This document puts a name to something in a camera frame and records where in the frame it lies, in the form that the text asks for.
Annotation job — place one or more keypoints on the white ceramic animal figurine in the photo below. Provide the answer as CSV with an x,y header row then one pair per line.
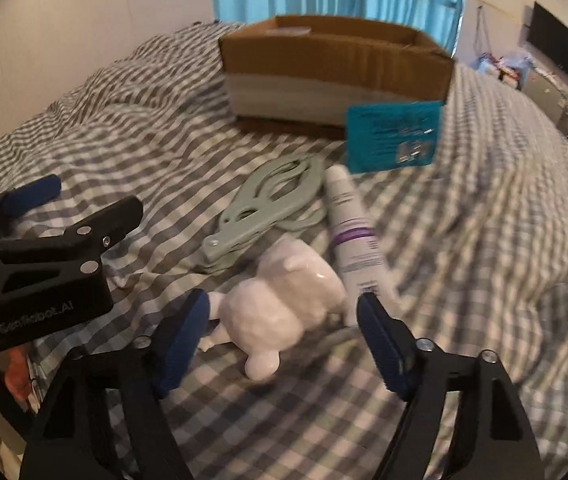
x,y
274,310

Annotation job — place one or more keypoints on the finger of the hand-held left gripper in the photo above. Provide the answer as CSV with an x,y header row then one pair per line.
x,y
31,194
106,222

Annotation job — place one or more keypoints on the teal card packet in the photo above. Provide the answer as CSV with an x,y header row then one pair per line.
x,y
381,132

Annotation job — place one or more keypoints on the black flat screen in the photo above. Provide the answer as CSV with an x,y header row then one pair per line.
x,y
559,45

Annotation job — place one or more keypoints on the pile of desk clutter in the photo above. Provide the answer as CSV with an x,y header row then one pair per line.
x,y
504,67

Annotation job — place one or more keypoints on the grey checkered blanket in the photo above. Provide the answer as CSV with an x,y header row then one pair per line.
x,y
474,260

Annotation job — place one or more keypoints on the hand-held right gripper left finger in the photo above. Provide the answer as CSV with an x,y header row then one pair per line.
x,y
180,349

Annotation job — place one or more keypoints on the brown cardboard box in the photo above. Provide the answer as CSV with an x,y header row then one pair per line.
x,y
314,57

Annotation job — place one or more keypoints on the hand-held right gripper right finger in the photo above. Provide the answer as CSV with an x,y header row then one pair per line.
x,y
388,347

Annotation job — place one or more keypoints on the grey-green folding hanger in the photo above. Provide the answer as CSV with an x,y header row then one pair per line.
x,y
246,209

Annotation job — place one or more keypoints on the white tube with purple label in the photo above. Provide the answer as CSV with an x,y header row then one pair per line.
x,y
350,232

